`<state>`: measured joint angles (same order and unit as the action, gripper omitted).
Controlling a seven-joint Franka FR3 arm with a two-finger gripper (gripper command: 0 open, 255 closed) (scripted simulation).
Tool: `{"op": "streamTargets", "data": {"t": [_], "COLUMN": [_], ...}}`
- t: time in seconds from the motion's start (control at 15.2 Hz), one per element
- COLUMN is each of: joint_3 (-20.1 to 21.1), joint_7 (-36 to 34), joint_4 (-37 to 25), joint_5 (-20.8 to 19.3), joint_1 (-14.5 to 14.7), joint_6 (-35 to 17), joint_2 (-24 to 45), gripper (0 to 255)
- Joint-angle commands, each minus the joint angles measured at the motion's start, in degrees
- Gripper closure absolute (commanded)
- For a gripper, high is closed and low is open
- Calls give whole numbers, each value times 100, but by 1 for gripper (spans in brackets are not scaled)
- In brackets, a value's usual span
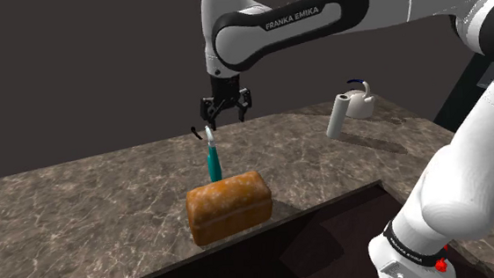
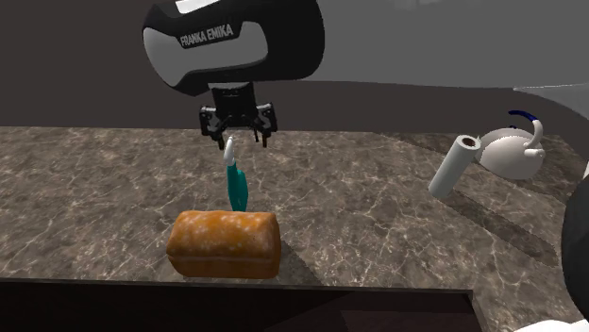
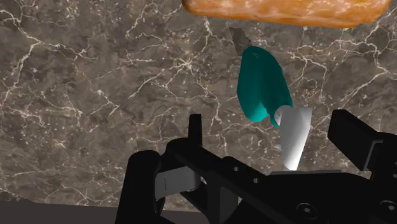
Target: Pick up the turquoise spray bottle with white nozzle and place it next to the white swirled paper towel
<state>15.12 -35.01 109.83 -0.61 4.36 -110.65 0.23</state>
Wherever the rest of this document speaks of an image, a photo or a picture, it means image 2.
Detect brown bread loaf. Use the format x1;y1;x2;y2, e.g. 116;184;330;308
165;209;283;280

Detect white teapot with blue handle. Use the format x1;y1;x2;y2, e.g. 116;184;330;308
473;109;547;181

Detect teal handled white knife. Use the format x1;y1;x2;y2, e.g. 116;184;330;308
223;136;250;213

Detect white paper towel roll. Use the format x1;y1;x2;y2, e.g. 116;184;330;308
428;134;483;200

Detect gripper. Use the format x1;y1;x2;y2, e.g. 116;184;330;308
198;82;279;151

